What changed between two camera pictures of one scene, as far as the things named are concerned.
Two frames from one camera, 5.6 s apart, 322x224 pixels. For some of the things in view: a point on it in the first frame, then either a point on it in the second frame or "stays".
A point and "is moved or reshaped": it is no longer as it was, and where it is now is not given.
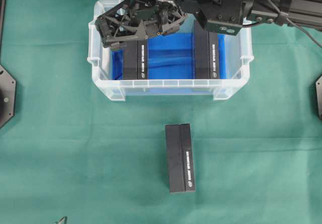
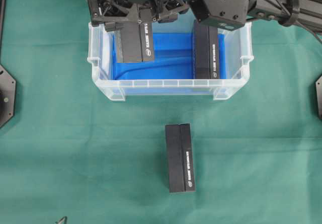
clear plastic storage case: (186, 63) stays
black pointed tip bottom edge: (63, 220) stays
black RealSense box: (206, 53) stays
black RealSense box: (135, 58) is moved or reshaped
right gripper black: (153, 8) to (138, 2)
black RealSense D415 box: (180, 158) stays
